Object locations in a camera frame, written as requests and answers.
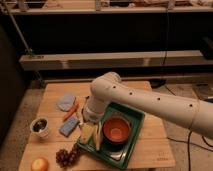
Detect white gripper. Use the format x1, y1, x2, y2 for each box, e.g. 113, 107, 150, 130
80, 101, 106, 144

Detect blue sponge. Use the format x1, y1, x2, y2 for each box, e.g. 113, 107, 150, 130
59, 117, 79, 137

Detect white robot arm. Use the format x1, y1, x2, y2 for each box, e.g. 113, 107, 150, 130
83, 72, 213, 140

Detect red bowl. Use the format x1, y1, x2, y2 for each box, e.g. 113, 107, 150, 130
102, 116, 131, 144

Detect yellow corn stick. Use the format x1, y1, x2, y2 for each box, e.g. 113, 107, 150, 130
94, 122, 102, 151

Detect orange carrot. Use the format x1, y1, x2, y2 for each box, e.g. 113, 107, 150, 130
63, 102, 79, 122

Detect bunch of dark grapes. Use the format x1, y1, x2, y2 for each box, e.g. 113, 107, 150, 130
56, 144, 81, 168

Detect green tray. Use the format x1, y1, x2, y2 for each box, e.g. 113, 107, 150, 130
77, 103, 145, 170

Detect white cup with dark contents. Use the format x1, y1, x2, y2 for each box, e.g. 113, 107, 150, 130
30, 117, 50, 138

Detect orange fruit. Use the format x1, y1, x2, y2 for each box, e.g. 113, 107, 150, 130
31, 158, 49, 171

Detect metal shelf rack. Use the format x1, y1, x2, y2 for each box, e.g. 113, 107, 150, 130
0, 0, 213, 83

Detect black floor cable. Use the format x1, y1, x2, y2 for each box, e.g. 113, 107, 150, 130
166, 83, 213, 171

